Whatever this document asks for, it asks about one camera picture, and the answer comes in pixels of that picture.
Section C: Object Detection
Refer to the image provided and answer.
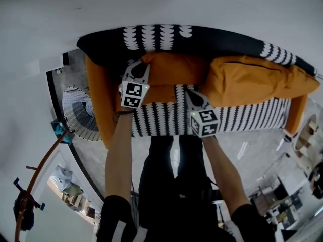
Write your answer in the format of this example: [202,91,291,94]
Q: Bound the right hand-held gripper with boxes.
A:
[186,89,220,138]

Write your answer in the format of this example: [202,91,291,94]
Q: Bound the cluttered white desk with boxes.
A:
[249,170,323,236]

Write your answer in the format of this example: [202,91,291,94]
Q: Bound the black hanging bag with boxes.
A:
[14,193,35,231]

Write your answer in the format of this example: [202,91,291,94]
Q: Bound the pale blue cloth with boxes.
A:
[50,165,74,191]

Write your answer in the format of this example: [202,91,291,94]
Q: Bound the wooden coat rack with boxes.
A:
[14,131,69,242]

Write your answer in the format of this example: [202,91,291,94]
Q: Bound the orange sofa with striped cover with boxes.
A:
[76,24,318,138]

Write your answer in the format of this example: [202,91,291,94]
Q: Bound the teal box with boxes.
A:
[50,119,73,145]

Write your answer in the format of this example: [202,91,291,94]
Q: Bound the white roller blind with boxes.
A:
[25,185,99,242]

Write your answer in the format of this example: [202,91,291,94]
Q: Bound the person's right forearm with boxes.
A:
[201,135,253,211]

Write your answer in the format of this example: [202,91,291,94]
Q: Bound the white round side table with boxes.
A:
[292,113,318,158]

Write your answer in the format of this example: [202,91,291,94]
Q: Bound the person's black shirt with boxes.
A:
[97,180,276,242]

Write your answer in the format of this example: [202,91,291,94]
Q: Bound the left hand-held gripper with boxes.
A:
[118,59,151,109]

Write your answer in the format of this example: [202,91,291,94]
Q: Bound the olive green cloth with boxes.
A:
[62,183,84,198]

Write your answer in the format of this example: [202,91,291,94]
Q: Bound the person's left forearm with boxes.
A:
[104,113,134,201]

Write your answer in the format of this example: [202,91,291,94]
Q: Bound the black white woven basket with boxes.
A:
[62,84,103,142]

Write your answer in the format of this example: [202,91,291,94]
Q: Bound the person's black trousers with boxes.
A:
[138,135,215,194]

